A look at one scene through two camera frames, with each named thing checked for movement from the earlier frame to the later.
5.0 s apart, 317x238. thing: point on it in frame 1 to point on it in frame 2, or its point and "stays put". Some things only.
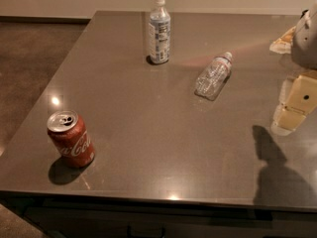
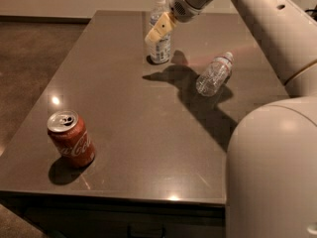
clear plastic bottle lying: [214, 76] stays put
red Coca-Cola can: [70, 138] stays put
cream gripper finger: [297, 100] to [164, 24]
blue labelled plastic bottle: [158, 38] stays put
